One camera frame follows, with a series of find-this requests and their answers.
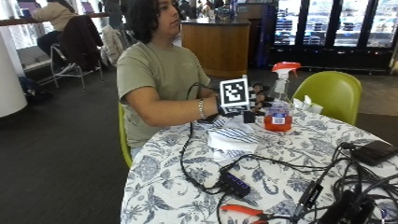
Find white marker cube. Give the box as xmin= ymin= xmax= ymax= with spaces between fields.
xmin=219 ymin=75 xmax=252 ymax=109

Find spray bottle with orange liquid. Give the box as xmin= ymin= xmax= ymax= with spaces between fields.
xmin=262 ymin=61 xmax=302 ymax=133

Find crumpled white paper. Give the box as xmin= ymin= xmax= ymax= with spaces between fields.
xmin=293 ymin=94 xmax=325 ymax=115

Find white blue striped cloth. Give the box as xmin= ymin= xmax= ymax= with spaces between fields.
xmin=200 ymin=115 xmax=261 ymax=162

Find green plastic chair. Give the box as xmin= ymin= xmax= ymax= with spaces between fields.
xmin=292 ymin=70 xmax=364 ymax=126
xmin=117 ymin=102 xmax=135 ymax=169

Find blue floral tablecloth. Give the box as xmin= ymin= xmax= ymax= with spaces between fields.
xmin=120 ymin=106 xmax=398 ymax=224

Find round wooden counter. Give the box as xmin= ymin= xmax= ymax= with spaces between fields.
xmin=180 ymin=17 xmax=253 ymax=79

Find the person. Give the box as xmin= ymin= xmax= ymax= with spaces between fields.
xmin=116 ymin=0 xmax=220 ymax=159

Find glass door display fridge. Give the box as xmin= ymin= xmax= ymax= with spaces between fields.
xmin=265 ymin=0 xmax=398 ymax=71

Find black usb hub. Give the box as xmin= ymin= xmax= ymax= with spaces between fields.
xmin=219 ymin=170 xmax=253 ymax=199

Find flat black device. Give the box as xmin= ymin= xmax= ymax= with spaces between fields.
xmin=350 ymin=139 xmax=398 ymax=167

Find black box device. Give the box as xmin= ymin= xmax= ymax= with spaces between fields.
xmin=317 ymin=189 xmax=377 ymax=224

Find metal chair with dark jacket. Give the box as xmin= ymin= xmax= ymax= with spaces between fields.
xmin=48 ymin=14 xmax=105 ymax=91

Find dark bag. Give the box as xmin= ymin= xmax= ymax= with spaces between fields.
xmin=18 ymin=76 xmax=55 ymax=105

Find white round column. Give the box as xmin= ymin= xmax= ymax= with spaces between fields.
xmin=0 ymin=27 xmax=28 ymax=119

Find silver bracelet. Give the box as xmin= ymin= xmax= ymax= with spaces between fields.
xmin=197 ymin=98 xmax=208 ymax=120

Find black glove cable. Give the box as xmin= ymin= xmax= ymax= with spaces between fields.
xmin=180 ymin=81 xmax=229 ymax=196

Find black cable adapter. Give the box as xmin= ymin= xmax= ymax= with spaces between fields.
xmin=294 ymin=180 xmax=325 ymax=217

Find bundle of black cables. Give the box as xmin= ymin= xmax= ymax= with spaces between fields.
xmin=232 ymin=141 xmax=398 ymax=224

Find orange handled pliers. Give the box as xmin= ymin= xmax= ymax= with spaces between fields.
xmin=219 ymin=203 xmax=272 ymax=224

